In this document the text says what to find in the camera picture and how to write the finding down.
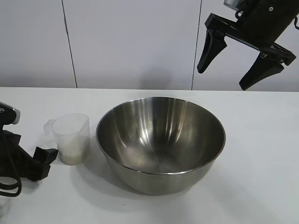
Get white rice grains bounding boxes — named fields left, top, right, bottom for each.
left=59, top=137, right=90, bottom=166

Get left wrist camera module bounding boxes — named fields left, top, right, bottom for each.
left=0, top=102, right=21, bottom=126

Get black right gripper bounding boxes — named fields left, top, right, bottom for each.
left=197, top=0, right=299, bottom=91

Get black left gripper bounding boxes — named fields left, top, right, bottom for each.
left=0, top=125, right=59, bottom=182

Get stainless steel mixing bowl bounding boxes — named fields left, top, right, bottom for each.
left=95, top=97, right=227, bottom=196

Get clear plastic measuring cup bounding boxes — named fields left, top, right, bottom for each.
left=43, top=113, right=91, bottom=166

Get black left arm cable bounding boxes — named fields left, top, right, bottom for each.
left=0, top=137, right=22, bottom=197

